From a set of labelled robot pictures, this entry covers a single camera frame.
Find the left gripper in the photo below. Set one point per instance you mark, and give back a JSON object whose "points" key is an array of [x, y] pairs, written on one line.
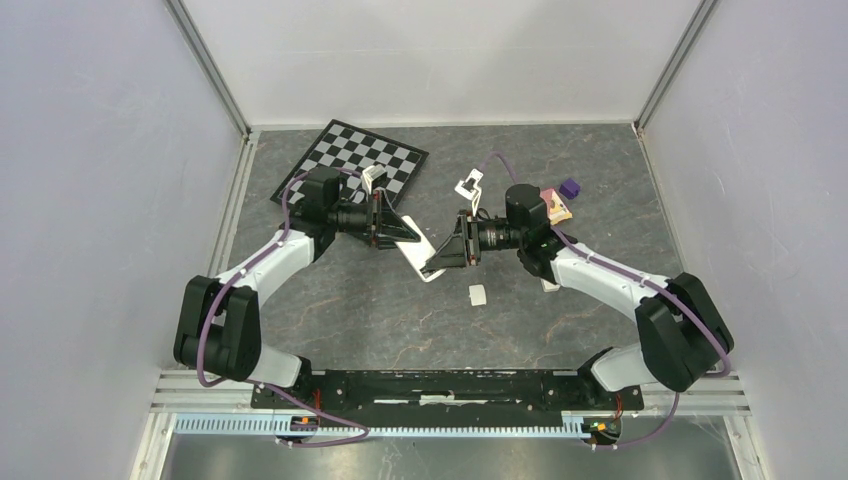
{"points": [[388, 227]]}

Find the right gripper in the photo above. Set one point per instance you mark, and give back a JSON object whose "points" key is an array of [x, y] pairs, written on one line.
{"points": [[453, 253]]}

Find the short white remote control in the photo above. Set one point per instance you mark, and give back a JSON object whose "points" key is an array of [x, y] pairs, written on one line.
{"points": [[418, 253]]}

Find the short remote battery cover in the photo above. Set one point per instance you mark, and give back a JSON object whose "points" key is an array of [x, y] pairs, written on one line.
{"points": [[477, 295]]}

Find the long white remote control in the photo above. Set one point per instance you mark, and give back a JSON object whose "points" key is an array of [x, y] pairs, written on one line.
{"points": [[549, 287]]}

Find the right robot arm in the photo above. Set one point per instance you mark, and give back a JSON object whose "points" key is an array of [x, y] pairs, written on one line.
{"points": [[681, 335]]}

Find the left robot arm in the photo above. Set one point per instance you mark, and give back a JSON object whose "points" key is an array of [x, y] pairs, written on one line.
{"points": [[219, 329]]}

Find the black and grey chessboard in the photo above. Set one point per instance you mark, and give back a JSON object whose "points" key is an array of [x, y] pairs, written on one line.
{"points": [[350, 147]]}

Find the red and yellow block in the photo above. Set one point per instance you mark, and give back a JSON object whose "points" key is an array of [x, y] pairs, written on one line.
{"points": [[557, 210]]}

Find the purple cube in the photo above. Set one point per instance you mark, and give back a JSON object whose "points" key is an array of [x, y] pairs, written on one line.
{"points": [[570, 189]]}

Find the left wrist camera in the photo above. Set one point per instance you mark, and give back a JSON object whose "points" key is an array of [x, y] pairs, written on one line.
{"points": [[373, 177]]}

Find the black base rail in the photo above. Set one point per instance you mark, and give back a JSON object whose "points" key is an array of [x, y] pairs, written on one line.
{"points": [[460, 398]]}

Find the white slotted cable duct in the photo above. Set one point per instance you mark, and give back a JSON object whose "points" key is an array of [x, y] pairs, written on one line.
{"points": [[284, 425]]}

